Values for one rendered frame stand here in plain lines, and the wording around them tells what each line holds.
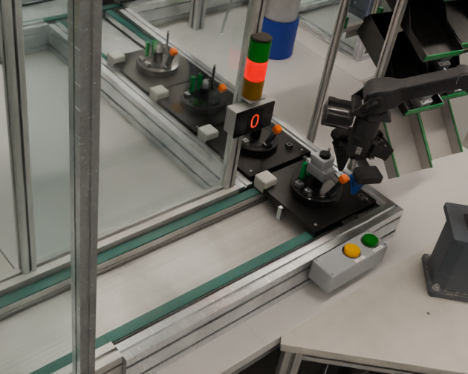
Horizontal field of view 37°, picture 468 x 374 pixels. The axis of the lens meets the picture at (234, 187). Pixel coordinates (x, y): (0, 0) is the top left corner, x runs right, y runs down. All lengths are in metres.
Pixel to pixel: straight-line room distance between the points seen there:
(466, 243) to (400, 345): 0.29
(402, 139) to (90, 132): 1.24
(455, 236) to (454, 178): 0.59
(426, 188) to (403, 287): 0.47
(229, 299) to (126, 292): 0.24
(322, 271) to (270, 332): 0.19
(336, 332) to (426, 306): 0.27
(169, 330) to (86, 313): 0.34
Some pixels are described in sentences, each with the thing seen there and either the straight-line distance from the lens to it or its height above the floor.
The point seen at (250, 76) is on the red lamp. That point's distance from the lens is 1.61.
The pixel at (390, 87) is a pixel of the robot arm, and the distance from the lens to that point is 1.53.
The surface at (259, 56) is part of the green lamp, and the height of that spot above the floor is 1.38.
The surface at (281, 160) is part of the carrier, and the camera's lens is 1.96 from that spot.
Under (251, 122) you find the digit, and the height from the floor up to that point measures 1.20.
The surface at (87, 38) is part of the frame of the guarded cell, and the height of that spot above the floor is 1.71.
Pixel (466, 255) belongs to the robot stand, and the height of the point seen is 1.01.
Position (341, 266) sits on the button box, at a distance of 1.70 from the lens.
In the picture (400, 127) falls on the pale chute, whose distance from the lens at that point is 2.03.
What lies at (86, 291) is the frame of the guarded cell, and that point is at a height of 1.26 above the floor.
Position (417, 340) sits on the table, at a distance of 1.75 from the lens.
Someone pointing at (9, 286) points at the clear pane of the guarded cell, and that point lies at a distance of 1.06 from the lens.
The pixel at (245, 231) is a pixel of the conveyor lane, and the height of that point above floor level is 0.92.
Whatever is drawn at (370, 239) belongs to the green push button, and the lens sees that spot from 1.78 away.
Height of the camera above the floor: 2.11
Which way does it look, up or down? 38 degrees down
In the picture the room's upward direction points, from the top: 10 degrees clockwise
